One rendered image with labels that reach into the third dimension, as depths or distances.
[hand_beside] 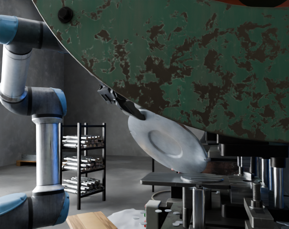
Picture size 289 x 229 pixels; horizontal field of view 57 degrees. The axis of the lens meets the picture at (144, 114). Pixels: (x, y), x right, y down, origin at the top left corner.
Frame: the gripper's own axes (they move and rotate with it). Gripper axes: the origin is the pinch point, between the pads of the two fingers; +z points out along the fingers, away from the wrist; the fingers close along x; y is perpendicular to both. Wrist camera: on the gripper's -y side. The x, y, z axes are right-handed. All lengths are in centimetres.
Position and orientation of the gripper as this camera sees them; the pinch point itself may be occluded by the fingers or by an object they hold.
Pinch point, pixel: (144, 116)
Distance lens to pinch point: 79.7
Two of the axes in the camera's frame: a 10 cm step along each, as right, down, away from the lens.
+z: 5.6, 7.2, 4.1
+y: -6.1, 0.2, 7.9
